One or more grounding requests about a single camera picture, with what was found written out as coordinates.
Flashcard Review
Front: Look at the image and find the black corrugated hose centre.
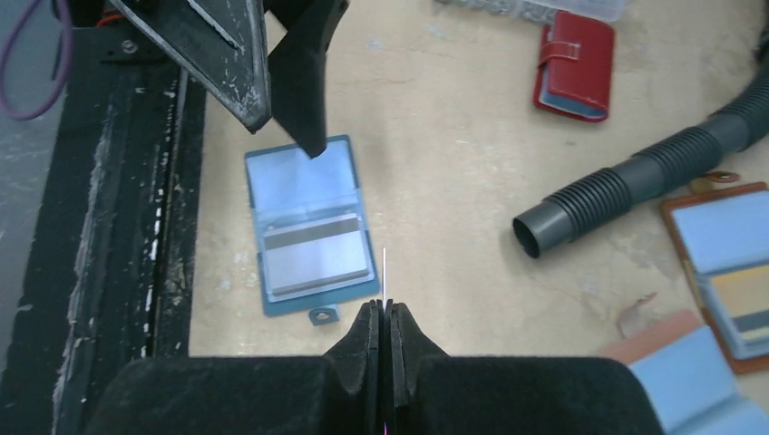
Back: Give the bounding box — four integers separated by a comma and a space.
511, 26, 769, 260

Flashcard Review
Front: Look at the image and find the red card case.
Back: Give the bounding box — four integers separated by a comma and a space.
532, 11, 616, 123

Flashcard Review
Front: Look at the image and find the clear plastic screw box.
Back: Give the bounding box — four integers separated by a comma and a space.
440, 0, 628, 24

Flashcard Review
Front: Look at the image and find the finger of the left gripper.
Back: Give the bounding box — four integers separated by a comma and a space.
112, 0, 271, 133
264, 0, 349, 159

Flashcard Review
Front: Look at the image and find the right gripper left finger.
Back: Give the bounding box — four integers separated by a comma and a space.
84, 300, 382, 434

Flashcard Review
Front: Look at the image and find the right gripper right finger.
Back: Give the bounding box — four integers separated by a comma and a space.
384, 301, 663, 434

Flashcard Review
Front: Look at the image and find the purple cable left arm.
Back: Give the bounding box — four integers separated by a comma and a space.
0, 0, 76, 121

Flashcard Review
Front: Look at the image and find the pink open card holder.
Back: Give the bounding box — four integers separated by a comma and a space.
599, 310, 768, 434

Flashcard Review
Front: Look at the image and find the black table front rail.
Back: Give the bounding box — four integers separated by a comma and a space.
1, 21, 206, 434

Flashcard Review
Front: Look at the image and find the brown open card holder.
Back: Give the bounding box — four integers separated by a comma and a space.
660, 171, 768, 374

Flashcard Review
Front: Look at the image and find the blue leather card holder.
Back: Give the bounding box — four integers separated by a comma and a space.
245, 135, 380, 326

